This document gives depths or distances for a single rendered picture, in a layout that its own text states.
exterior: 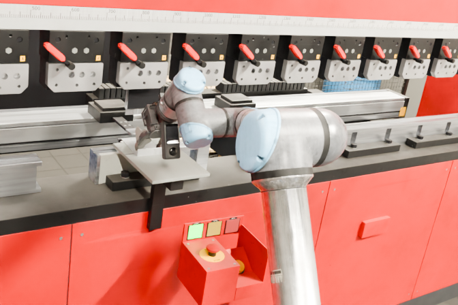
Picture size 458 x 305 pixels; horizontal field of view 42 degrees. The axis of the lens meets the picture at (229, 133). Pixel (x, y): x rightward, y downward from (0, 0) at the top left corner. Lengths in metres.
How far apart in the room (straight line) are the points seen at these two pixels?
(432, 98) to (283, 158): 2.66
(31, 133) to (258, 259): 0.81
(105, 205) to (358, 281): 1.31
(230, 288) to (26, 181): 0.64
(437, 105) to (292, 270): 2.67
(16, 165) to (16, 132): 0.27
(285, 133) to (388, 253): 1.70
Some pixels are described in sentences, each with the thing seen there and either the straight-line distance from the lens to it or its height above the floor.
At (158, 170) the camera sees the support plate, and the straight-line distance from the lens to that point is 1.64.
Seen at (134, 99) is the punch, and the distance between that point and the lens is 1.77.
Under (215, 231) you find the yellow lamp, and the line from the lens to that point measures 1.78.
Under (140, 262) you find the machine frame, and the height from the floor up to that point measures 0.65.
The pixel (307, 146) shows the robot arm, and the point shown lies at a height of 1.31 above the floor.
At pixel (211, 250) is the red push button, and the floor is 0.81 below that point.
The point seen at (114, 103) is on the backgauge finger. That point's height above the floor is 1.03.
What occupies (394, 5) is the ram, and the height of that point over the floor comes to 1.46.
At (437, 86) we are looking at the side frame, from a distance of 3.65.
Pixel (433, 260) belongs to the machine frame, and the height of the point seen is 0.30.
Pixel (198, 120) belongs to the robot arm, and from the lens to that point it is 1.43.
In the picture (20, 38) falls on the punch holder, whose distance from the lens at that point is 1.57.
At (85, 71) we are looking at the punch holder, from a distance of 1.64.
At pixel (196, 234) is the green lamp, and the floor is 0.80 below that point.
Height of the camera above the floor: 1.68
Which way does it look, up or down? 20 degrees down
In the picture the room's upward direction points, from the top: 9 degrees clockwise
